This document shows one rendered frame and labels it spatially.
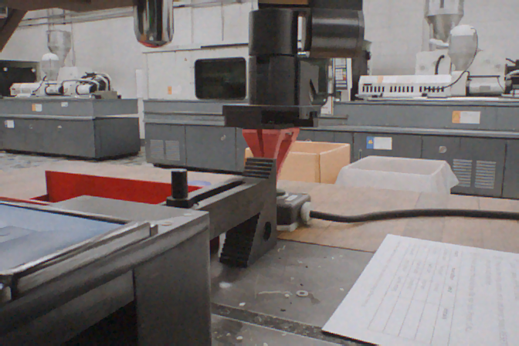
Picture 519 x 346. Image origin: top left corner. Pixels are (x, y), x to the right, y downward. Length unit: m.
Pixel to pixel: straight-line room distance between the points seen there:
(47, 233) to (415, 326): 0.23
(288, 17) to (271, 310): 0.31
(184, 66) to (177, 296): 5.65
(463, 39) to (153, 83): 3.88
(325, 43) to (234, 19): 7.33
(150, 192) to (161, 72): 5.65
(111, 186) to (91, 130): 6.62
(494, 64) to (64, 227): 5.03
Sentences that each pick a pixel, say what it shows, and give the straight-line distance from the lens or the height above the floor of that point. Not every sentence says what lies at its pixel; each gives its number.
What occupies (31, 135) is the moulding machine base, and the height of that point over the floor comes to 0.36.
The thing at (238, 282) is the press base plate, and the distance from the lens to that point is 0.37.
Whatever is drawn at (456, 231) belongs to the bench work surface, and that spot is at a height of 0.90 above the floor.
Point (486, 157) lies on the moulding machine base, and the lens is 4.58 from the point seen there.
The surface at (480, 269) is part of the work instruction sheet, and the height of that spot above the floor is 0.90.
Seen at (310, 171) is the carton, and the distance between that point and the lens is 2.43.
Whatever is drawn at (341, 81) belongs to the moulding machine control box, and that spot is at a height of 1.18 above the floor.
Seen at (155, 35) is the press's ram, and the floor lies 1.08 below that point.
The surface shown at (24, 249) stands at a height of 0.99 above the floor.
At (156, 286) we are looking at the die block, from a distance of 0.23.
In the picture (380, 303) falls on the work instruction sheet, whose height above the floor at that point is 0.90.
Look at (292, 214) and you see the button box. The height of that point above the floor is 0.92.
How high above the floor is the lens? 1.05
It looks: 9 degrees down
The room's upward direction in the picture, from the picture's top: straight up
